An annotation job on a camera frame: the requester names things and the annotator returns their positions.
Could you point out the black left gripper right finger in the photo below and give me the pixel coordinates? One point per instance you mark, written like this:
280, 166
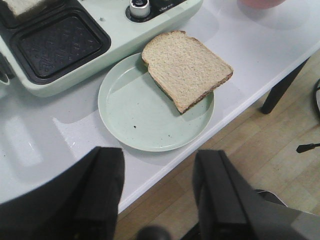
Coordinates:
230, 209

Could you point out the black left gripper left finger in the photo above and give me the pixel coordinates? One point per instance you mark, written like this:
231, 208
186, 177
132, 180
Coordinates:
79, 204

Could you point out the bread slice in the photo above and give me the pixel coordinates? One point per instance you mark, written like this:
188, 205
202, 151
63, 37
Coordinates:
184, 68
21, 7

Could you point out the pink bowl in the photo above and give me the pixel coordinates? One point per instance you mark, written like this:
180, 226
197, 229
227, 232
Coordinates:
262, 4

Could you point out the mint green breakfast maker base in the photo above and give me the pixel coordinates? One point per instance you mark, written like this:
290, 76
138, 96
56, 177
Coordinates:
66, 41

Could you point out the mint green plate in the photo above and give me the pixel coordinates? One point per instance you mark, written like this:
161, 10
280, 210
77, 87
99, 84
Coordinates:
140, 115

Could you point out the black table leg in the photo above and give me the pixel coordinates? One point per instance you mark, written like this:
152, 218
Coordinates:
279, 89

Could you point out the left silver control knob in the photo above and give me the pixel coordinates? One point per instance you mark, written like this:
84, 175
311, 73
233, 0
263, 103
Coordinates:
139, 8

